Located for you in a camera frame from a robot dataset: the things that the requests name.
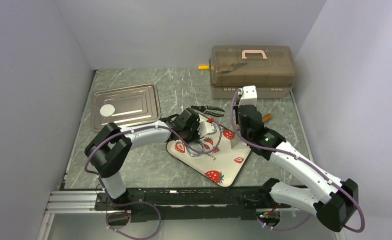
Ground round metal cutter ring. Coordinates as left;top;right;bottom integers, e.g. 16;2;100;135
186;139;206;157

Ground wooden rolling pin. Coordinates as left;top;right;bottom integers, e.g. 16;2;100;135
262;113;272;123

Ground strawberry pattern white tray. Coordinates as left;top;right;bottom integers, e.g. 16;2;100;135
166;114;252;188

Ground spatula with wooden handle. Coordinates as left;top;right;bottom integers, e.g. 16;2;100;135
230;132;247;150

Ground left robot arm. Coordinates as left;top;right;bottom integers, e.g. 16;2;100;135
84;108;201;210

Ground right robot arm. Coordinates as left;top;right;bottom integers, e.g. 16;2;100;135
231;104;365;233

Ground flat round dough wrapper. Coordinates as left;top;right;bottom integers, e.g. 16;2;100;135
99;104;116;118

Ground brown translucent tool box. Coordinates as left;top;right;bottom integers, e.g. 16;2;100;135
209;45;296;99

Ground steel baking tray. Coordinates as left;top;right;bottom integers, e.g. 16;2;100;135
92;83;161;132

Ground yellow small object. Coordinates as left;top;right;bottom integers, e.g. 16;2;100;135
198;65;210;71

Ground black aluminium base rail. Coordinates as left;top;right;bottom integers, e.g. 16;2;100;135
46;186;318;226

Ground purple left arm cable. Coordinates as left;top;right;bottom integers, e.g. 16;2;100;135
83;119;223;239

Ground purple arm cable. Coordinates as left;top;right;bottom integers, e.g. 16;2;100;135
229;88;366;233
83;119;223;239

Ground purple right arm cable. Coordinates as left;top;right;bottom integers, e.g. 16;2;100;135
229;88;366;233

